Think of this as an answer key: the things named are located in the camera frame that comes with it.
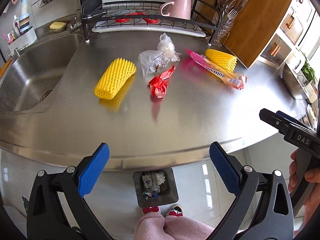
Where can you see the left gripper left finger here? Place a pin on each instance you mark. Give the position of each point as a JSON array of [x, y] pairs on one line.
[[90, 169]]

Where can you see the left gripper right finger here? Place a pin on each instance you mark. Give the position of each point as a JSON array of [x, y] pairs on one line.
[[227, 166]]

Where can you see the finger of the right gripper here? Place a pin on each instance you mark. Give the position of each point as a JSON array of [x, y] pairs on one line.
[[281, 121]]

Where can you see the pink candy wrapper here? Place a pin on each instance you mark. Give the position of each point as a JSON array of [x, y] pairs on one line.
[[232, 79]]

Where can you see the yellow foam net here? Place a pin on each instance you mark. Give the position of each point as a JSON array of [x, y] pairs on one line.
[[113, 79], [224, 60]]

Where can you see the red wrapper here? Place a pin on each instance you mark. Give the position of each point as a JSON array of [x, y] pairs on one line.
[[158, 85]]

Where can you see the clear plastic bag front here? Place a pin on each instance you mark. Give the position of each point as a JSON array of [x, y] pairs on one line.
[[152, 61]]

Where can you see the clear plastic bag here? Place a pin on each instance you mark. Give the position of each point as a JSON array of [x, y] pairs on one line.
[[167, 47], [152, 61]]

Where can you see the grey trash bin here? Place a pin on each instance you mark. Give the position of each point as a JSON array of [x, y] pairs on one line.
[[155, 188]]

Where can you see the chrome kitchen faucet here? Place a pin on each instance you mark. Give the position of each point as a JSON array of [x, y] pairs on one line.
[[24, 20]]

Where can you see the person's right hand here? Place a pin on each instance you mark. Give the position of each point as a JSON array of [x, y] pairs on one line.
[[305, 162]]

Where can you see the steel mixing bowl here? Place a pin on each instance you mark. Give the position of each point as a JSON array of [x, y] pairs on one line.
[[294, 83]]

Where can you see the green potted plant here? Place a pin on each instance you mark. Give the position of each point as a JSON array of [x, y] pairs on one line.
[[308, 71]]

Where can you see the white rice cooker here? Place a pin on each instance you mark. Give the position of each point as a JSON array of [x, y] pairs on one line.
[[296, 61]]

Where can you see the black cat floor mat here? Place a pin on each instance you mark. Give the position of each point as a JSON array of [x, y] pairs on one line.
[[25, 204]]

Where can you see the left red slipper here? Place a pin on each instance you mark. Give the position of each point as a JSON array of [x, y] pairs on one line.
[[154, 209]]

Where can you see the red slipper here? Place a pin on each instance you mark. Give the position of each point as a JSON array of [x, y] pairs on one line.
[[175, 210], [154, 209]]

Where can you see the right red slipper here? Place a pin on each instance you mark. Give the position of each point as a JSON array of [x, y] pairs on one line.
[[175, 210]]

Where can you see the pink trouser legs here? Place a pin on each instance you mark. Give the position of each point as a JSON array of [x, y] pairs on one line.
[[155, 226]]

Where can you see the wooden cutting board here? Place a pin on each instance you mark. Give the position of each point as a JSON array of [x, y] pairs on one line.
[[253, 27]]

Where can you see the white storage cabinet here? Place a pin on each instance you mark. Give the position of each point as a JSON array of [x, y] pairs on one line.
[[290, 33]]

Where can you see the stainless steel sink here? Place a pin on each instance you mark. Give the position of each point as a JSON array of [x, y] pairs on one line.
[[29, 85]]

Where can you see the glass cutlery holder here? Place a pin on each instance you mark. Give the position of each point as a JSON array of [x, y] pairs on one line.
[[229, 9]]

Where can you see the white rack drip tray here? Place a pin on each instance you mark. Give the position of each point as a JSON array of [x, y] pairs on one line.
[[158, 28]]

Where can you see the pink ceramic mug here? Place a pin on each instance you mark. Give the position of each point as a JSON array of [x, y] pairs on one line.
[[177, 9]]

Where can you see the yellow sponge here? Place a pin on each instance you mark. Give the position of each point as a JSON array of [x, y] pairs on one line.
[[57, 27]]

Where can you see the white sink caddy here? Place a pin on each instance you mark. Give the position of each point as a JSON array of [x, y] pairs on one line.
[[25, 40]]

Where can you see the black dish rack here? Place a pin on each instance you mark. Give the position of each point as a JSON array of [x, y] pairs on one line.
[[205, 16]]

